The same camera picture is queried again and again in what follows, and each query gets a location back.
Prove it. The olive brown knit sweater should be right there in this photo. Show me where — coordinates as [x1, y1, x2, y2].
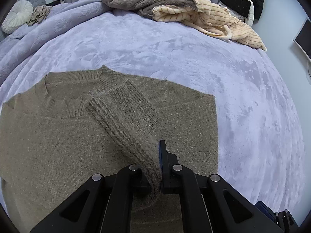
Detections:
[1, 66, 218, 232]

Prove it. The lavender plush blanket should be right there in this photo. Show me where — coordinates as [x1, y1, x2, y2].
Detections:
[1, 0, 305, 211]

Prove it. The cream striped garment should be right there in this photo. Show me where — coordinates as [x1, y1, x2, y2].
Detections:
[152, 0, 267, 51]

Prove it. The small beige crumpled garment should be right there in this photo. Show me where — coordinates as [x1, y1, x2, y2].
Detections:
[27, 5, 52, 26]

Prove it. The dark brown fuzzy garment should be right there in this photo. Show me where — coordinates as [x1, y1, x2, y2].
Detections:
[101, 0, 197, 19]

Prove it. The round cream pleated cushion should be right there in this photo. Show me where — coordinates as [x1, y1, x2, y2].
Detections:
[1, 0, 33, 34]

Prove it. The wall monitor screen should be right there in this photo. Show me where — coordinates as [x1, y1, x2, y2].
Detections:
[293, 19, 311, 61]

